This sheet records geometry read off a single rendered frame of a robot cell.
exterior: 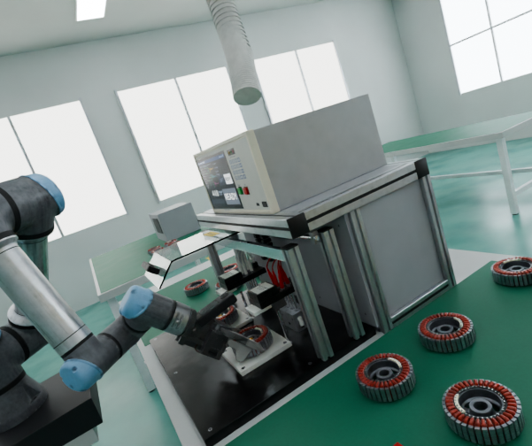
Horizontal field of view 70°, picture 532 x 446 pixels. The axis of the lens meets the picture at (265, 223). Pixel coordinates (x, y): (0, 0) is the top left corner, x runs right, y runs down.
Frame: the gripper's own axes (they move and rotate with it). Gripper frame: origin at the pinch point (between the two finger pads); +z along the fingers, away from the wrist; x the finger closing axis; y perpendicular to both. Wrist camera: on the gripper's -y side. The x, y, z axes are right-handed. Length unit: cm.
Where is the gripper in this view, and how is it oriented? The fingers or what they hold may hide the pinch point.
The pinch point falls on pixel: (253, 340)
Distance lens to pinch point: 105.8
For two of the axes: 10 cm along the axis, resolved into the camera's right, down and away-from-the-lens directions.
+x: 4.5, 0.4, -8.9
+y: -4.2, 8.9, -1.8
